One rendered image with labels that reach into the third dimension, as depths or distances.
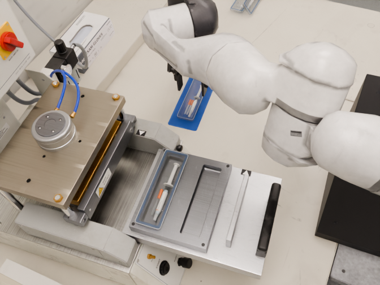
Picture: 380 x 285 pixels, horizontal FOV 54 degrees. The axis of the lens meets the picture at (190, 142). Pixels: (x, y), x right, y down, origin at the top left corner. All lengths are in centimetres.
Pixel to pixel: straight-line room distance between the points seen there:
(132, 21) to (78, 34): 23
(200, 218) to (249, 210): 11
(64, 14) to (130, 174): 87
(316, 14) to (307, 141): 107
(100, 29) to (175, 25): 57
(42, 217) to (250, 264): 43
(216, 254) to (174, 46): 42
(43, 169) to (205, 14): 49
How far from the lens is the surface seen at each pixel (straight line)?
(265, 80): 62
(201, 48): 72
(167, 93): 130
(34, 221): 85
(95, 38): 139
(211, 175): 83
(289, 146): 63
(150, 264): 87
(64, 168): 75
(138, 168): 92
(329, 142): 56
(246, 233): 79
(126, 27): 152
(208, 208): 80
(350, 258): 106
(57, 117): 78
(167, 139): 89
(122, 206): 88
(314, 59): 59
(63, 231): 82
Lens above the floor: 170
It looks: 55 degrees down
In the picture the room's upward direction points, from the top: 6 degrees counter-clockwise
